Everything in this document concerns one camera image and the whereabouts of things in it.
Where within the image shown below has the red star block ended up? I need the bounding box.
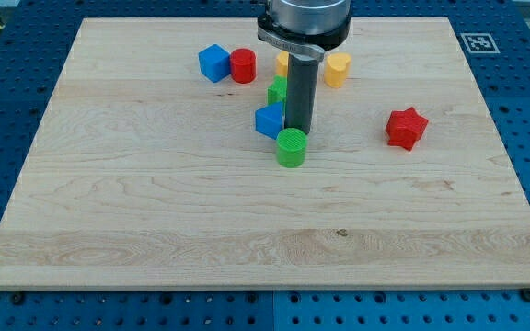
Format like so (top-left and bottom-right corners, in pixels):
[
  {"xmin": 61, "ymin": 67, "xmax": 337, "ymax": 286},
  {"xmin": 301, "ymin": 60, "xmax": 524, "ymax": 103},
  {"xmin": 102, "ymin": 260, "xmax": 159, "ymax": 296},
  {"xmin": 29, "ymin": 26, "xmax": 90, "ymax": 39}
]
[{"xmin": 385, "ymin": 107, "xmax": 429, "ymax": 151}]

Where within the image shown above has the green star block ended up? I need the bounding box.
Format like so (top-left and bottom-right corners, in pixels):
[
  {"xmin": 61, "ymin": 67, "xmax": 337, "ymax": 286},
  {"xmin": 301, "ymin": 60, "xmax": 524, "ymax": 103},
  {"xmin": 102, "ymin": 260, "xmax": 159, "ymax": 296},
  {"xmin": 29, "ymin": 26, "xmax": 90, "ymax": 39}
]
[{"xmin": 267, "ymin": 75, "xmax": 287, "ymax": 105}]

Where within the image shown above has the green cylinder block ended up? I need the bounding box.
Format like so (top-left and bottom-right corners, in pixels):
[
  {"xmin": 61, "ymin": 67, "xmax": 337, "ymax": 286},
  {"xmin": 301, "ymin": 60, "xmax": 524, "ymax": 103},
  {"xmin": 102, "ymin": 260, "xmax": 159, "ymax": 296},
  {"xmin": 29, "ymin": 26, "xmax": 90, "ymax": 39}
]
[{"xmin": 276, "ymin": 128, "xmax": 307, "ymax": 168}]

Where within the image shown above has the blue wedge block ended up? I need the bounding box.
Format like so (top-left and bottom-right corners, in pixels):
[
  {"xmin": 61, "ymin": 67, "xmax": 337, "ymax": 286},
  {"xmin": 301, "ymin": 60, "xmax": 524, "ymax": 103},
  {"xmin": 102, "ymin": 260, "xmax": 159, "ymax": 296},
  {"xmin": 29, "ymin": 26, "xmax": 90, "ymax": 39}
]
[{"xmin": 255, "ymin": 102, "xmax": 284, "ymax": 140}]

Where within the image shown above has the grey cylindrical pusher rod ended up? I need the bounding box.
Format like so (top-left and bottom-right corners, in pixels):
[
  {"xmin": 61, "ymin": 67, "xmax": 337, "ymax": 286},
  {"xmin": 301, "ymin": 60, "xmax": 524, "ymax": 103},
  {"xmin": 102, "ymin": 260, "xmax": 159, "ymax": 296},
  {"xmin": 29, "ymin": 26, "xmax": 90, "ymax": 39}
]
[{"xmin": 284, "ymin": 53, "xmax": 319, "ymax": 134}]

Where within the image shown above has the yellow block behind rod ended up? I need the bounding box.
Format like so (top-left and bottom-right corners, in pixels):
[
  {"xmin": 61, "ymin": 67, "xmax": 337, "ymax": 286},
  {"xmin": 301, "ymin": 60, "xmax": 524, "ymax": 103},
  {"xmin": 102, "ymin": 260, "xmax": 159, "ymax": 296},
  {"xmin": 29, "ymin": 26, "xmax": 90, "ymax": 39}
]
[{"xmin": 275, "ymin": 51, "xmax": 289, "ymax": 77}]

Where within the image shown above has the red cylinder block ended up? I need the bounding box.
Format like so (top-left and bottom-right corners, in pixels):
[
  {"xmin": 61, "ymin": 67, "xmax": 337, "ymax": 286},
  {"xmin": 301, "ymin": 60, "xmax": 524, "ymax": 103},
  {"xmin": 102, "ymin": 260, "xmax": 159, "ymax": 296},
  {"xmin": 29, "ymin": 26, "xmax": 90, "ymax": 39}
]
[{"xmin": 230, "ymin": 48, "xmax": 257, "ymax": 84}]

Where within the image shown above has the blue cube block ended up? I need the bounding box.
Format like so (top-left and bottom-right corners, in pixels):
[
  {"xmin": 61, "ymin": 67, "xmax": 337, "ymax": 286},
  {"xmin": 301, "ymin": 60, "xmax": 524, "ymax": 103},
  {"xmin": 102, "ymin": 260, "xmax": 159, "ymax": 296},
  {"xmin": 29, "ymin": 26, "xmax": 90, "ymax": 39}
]
[{"xmin": 198, "ymin": 44, "xmax": 231, "ymax": 83}]

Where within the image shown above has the wooden board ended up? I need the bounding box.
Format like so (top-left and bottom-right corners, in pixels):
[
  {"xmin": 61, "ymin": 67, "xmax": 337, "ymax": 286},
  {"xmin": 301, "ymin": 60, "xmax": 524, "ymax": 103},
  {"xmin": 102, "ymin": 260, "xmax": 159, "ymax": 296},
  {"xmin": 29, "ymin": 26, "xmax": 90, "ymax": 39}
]
[{"xmin": 0, "ymin": 17, "xmax": 530, "ymax": 291}]

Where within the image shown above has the yellow heart block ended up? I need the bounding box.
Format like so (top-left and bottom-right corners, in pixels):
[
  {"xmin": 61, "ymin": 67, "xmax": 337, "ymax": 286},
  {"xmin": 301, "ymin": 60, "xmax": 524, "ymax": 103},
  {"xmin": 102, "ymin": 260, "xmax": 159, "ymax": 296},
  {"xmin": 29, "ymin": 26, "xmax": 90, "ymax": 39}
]
[{"xmin": 323, "ymin": 52, "xmax": 351, "ymax": 88}]

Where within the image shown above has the white fiducial marker tag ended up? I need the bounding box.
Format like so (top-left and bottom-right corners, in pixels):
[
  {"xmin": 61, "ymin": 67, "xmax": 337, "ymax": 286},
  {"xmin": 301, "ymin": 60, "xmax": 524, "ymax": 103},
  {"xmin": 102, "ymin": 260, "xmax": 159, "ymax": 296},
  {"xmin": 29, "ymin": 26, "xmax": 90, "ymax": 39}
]
[{"xmin": 460, "ymin": 32, "xmax": 500, "ymax": 54}]

